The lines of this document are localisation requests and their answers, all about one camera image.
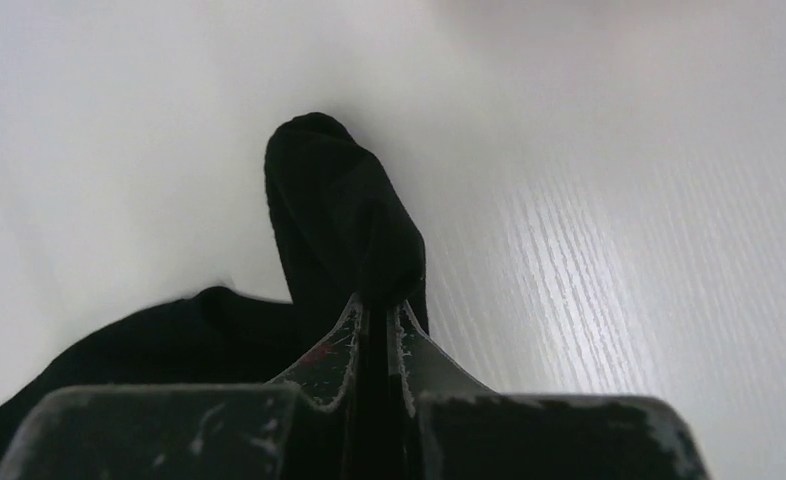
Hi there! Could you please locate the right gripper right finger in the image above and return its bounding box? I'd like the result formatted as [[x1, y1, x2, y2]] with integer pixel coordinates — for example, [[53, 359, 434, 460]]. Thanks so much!
[[392, 303, 710, 479]]

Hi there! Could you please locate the black t shirt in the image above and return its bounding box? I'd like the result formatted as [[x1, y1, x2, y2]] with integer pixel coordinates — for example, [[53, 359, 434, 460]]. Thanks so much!
[[0, 112, 429, 462]]

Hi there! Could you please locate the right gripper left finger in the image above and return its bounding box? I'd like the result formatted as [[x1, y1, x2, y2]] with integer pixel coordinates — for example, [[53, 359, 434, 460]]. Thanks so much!
[[0, 297, 364, 479]]

